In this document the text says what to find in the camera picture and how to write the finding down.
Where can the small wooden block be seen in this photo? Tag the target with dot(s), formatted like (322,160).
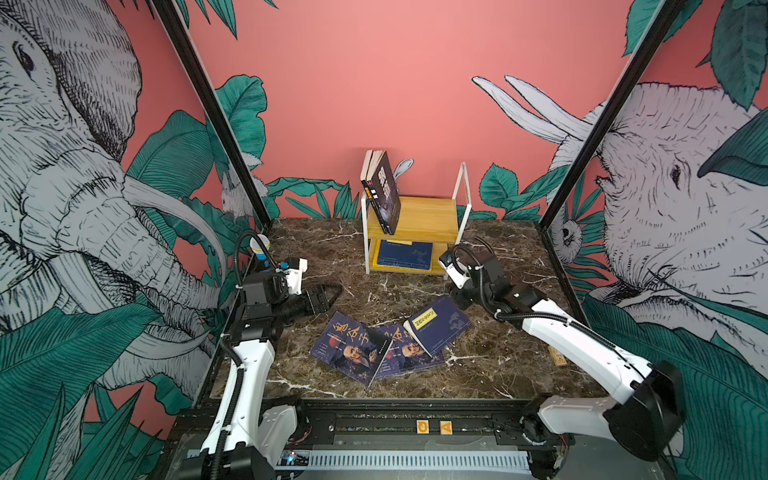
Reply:
(557,357)

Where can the black frame post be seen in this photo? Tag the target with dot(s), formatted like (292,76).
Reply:
(172,21)
(651,39)

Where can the wooden white-framed book shelf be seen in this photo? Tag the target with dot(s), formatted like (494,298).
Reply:
(441,221)

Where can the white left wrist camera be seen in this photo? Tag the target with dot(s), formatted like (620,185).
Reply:
(293,269)

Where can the black wolf cover book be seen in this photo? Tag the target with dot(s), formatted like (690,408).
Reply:
(383,196)

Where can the white slotted cable duct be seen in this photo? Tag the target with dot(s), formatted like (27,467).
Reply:
(513,462)

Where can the left black frame post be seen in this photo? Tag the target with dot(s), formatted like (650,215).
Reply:
(172,21)

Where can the navy book yellow label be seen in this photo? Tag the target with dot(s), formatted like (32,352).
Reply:
(413,255)

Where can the illustrated magazine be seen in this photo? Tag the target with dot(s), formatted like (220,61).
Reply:
(351,348)
(405,355)

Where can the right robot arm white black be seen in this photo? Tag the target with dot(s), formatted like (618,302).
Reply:
(645,403)

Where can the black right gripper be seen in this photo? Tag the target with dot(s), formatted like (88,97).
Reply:
(458,298)

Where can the dark brown leaning book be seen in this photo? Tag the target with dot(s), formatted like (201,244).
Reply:
(371,161)

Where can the black front rail base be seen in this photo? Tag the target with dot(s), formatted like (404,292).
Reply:
(414,426)

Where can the right black frame post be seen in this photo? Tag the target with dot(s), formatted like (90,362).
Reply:
(651,39)

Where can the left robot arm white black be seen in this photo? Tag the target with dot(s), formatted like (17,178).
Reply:
(246,439)

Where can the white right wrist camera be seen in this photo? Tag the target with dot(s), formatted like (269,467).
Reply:
(455,270)

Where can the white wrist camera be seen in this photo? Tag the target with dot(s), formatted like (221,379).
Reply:
(293,269)
(455,270)

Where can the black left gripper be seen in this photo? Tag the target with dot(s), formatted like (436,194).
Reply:
(322,306)

